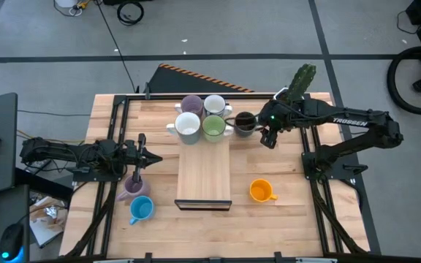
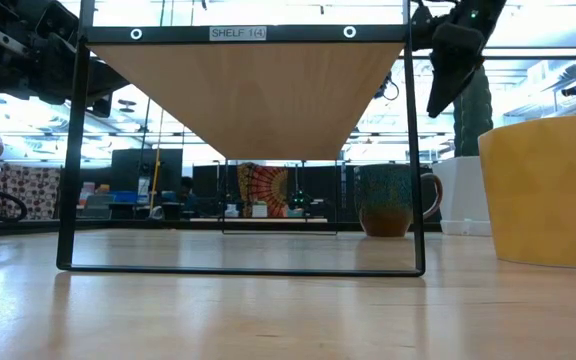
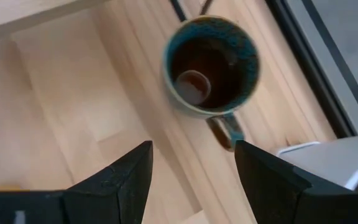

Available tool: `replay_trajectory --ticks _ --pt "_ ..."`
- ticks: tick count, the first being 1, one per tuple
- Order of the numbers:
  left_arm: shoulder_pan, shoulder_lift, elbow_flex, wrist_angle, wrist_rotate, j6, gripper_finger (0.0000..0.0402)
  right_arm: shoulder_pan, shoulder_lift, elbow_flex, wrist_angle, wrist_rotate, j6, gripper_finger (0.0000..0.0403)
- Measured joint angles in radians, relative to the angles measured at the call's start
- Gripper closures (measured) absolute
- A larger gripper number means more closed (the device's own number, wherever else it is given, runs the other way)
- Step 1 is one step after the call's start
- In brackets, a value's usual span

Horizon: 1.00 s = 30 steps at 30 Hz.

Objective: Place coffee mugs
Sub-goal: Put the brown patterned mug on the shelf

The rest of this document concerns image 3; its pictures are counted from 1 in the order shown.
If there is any cactus in white pot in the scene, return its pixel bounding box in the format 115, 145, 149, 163
275, 133, 358, 192

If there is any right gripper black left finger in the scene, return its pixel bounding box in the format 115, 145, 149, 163
62, 140, 154, 224

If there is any dark glazed mug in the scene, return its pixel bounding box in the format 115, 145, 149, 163
161, 14, 262, 153

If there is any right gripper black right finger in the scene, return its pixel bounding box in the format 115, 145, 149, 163
234, 140, 312, 224

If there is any black aluminium rig frame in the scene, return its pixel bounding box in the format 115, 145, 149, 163
265, 0, 358, 139

